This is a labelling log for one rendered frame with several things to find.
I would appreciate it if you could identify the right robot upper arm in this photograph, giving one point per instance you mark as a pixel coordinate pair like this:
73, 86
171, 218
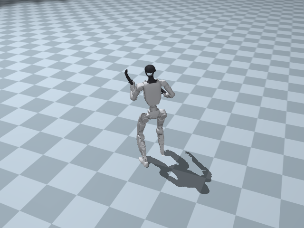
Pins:
167, 88

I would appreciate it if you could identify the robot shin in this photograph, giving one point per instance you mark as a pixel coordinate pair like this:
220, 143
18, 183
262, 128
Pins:
142, 148
161, 141

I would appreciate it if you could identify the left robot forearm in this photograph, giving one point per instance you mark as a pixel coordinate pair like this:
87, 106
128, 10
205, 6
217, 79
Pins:
132, 88

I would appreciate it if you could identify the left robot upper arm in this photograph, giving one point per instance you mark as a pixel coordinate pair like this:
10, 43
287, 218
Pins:
138, 88

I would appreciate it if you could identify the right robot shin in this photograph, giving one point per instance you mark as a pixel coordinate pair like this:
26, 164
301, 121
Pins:
161, 141

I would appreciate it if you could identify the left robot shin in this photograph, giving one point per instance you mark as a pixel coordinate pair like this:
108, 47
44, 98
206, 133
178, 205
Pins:
142, 148

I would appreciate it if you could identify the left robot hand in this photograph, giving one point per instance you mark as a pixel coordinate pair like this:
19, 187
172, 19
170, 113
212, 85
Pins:
128, 78

